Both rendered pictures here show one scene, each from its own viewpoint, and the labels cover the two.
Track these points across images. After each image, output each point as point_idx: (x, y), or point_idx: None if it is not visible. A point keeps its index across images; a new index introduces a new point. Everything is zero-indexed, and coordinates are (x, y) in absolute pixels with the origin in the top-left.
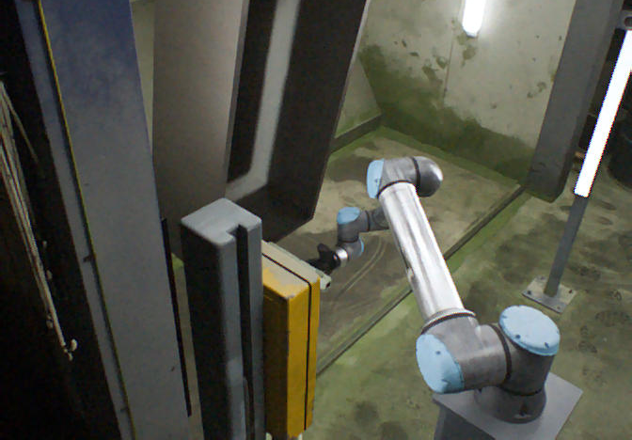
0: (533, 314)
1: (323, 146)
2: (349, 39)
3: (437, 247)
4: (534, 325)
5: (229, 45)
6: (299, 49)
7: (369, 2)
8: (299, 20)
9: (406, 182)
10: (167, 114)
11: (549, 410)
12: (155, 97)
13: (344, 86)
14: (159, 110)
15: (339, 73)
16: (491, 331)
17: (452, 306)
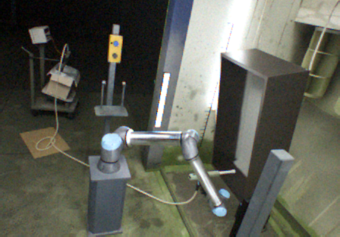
0: (114, 141)
1: (253, 173)
2: (263, 124)
3: (152, 137)
4: (110, 138)
5: (221, 77)
6: (283, 134)
7: (262, 105)
8: (289, 121)
9: (181, 134)
10: (240, 109)
11: (96, 169)
12: (246, 105)
13: (253, 141)
14: (243, 109)
15: (261, 139)
16: (118, 134)
17: (131, 132)
